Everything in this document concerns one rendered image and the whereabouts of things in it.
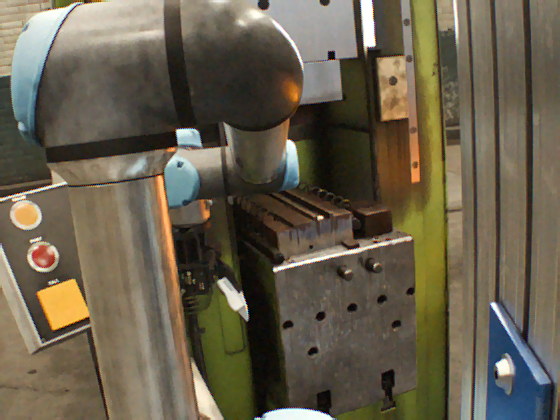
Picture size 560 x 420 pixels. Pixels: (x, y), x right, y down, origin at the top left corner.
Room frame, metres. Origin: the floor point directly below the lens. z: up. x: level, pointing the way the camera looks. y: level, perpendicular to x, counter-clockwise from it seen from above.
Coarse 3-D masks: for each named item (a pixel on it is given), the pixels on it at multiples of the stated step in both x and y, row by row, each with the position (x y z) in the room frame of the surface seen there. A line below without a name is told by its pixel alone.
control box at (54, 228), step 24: (24, 192) 1.06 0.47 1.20; (48, 192) 1.08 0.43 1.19; (0, 216) 1.00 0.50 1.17; (48, 216) 1.05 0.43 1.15; (72, 216) 1.08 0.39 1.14; (0, 240) 0.97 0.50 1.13; (24, 240) 1.00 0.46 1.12; (48, 240) 1.02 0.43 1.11; (72, 240) 1.05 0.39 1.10; (0, 264) 0.97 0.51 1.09; (24, 264) 0.97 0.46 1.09; (72, 264) 1.02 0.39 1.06; (24, 288) 0.94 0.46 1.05; (24, 312) 0.92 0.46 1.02; (24, 336) 0.95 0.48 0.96; (48, 336) 0.91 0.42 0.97; (72, 336) 0.98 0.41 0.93
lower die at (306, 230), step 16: (272, 192) 1.68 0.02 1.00; (304, 192) 1.67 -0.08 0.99; (256, 208) 1.59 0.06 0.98; (272, 208) 1.54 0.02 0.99; (288, 208) 1.52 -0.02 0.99; (336, 208) 1.47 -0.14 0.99; (272, 224) 1.43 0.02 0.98; (288, 224) 1.40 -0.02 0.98; (304, 224) 1.38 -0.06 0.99; (320, 224) 1.39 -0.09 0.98; (336, 224) 1.41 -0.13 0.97; (272, 240) 1.39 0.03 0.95; (288, 240) 1.37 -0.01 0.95; (304, 240) 1.38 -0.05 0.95; (320, 240) 1.39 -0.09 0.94; (336, 240) 1.41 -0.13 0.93
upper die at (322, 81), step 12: (336, 60) 1.42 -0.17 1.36; (312, 72) 1.40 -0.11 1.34; (324, 72) 1.41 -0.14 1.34; (336, 72) 1.42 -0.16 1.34; (312, 84) 1.40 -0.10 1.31; (324, 84) 1.41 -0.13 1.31; (336, 84) 1.42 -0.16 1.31; (312, 96) 1.40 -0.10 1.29; (324, 96) 1.41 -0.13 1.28; (336, 96) 1.42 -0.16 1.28
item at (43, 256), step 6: (36, 246) 1.00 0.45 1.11; (42, 246) 1.01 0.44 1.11; (36, 252) 0.99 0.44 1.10; (42, 252) 1.00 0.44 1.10; (48, 252) 1.00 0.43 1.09; (36, 258) 0.99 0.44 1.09; (42, 258) 0.99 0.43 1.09; (48, 258) 1.00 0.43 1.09; (54, 258) 1.01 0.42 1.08; (36, 264) 0.98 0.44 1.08; (42, 264) 0.99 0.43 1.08; (48, 264) 0.99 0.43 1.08
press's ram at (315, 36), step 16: (256, 0) 1.36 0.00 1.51; (272, 0) 1.37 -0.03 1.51; (288, 0) 1.39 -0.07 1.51; (304, 0) 1.40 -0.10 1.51; (320, 0) 1.41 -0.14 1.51; (336, 0) 1.43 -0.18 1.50; (352, 0) 1.44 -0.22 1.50; (272, 16) 1.37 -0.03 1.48; (288, 16) 1.38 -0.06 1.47; (304, 16) 1.40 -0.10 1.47; (320, 16) 1.41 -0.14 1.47; (336, 16) 1.42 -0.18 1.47; (352, 16) 1.44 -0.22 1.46; (288, 32) 1.38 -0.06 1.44; (304, 32) 1.40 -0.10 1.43; (320, 32) 1.41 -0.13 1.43; (336, 32) 1.42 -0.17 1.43; (352, 32) 1.44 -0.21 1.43; (304, 48) 1.39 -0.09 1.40; (320, 48) 1.41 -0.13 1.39; (336, 48) 1.42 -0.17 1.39; (352, 48) 1.44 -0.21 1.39
